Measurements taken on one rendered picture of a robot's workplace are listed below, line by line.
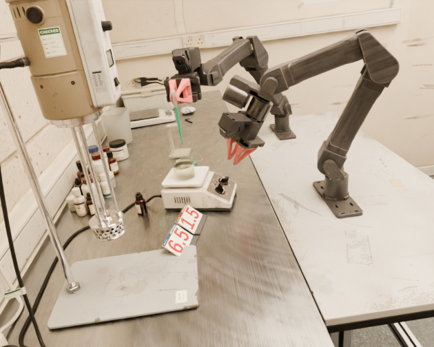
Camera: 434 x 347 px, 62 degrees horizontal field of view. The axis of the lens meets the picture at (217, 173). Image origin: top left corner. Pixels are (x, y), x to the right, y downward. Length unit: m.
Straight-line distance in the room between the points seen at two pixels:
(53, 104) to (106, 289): 0.41
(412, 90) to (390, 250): 2.19
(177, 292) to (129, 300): 0.10
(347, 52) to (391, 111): 2.07
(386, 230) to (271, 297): 0.35
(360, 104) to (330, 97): 1.78
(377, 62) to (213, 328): 0.65
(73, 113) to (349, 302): 0.59
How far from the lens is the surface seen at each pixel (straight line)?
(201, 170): 1.08
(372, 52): 0.90
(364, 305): 0.76
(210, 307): 0.75
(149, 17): 2.47
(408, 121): 3.06
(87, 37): 0.61
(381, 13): 2.72
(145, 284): 0.82
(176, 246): 0.88
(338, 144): 0.97
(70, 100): 0.62
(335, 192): 1.02
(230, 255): 0.86
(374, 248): 0.89
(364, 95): 0.93
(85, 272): 0.91
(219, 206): 1.01
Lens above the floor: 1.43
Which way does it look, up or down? 25 degrees down
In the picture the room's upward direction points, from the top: 7 degrees counter-clockwise
